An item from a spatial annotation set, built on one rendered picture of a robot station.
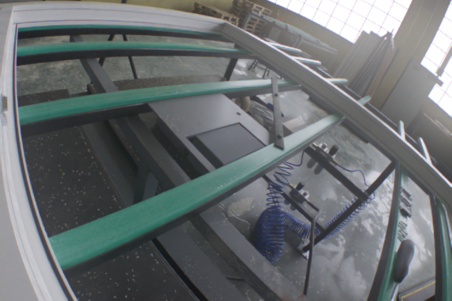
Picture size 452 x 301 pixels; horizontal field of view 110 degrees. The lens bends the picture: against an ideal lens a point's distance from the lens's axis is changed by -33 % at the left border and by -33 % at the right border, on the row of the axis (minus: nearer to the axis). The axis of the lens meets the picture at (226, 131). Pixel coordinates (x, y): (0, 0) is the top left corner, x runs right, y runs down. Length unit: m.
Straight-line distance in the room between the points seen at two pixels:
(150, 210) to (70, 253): 0.11
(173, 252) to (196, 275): 0.08
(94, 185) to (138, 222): 0.39
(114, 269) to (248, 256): 0.30
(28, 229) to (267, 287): 0.29
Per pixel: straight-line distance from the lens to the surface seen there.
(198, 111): 0.49
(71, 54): 0.68
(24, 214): 0.27
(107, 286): 0.53
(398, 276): 0.45
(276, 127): 0.54
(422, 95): 7.19
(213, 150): 0.67
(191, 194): 0.31
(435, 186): 1.05
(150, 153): 0.40
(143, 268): 0.54
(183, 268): 0.59
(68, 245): 0.26
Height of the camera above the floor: 1.10
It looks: 32 degrees down
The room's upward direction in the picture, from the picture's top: 25 degrees clockwise
